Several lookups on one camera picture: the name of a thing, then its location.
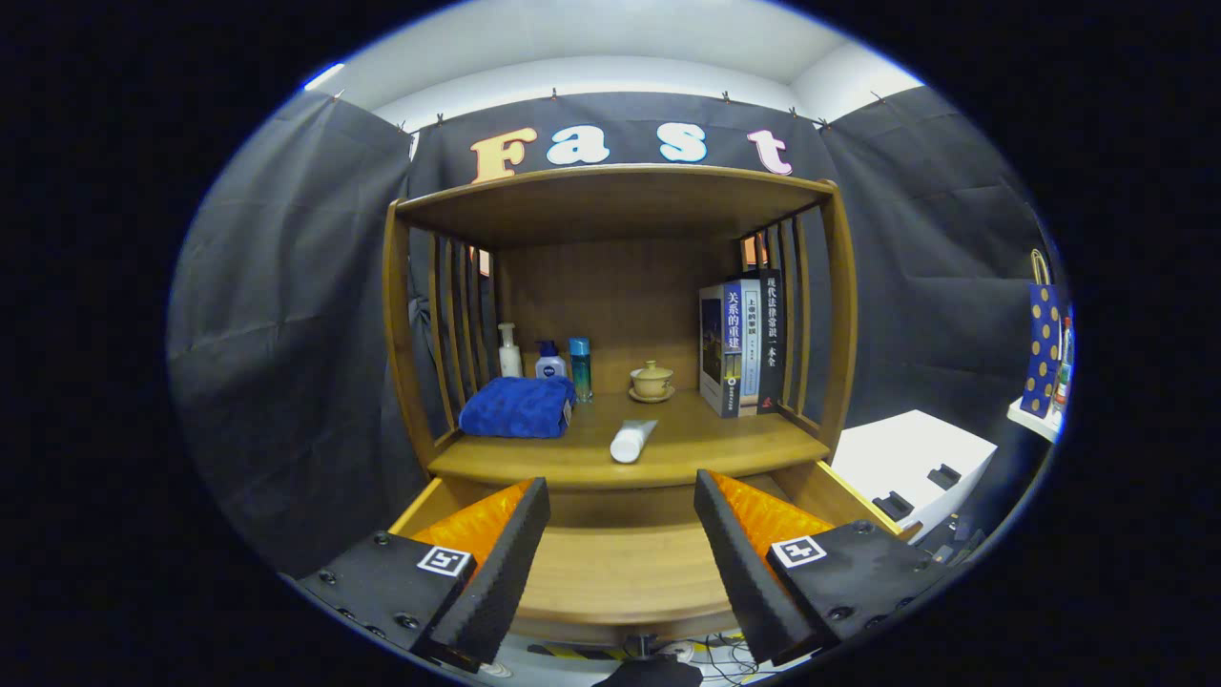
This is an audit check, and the wooden drawer with black knob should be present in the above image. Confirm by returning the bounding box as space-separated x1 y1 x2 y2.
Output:
386 461 924 659

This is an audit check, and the beige lidded tea cup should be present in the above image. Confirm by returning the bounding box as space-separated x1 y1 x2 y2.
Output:
628 361 676 404

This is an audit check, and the black backdrop cloth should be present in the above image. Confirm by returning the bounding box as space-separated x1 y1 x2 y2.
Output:
170 88 1065 573

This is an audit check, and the blue folded towel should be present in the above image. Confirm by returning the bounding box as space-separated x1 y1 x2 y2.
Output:
459 376 577 439

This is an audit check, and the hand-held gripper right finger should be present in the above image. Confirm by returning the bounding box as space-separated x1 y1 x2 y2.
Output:
693 468 955 667

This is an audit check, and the wooden countertop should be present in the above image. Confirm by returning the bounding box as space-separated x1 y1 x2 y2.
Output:
427 389 833 490

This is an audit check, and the black spine book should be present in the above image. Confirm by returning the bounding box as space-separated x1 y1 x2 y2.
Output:
758 269 785 415

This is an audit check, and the white storage box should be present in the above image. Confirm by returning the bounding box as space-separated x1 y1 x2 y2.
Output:
830 410 999 545

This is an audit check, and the blue polka dot gift bag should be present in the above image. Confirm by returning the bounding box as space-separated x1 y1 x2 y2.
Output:
1021 250 1062 419

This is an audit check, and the white tube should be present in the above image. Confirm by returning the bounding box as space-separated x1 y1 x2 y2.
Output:
610 418 659 465

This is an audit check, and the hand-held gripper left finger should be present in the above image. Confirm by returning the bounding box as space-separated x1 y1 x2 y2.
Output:
296 477 552 675

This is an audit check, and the white round side table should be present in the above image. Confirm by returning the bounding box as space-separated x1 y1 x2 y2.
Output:
1006 396 1065 445

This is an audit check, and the dark desktop computer box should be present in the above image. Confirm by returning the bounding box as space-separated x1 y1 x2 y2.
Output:
916 515 988 566

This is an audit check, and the wooden cabinet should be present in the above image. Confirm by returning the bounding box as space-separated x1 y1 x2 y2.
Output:
382 164 859 535

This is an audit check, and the pale blue spine book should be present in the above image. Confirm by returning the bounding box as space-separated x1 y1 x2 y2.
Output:
739 277 764 417

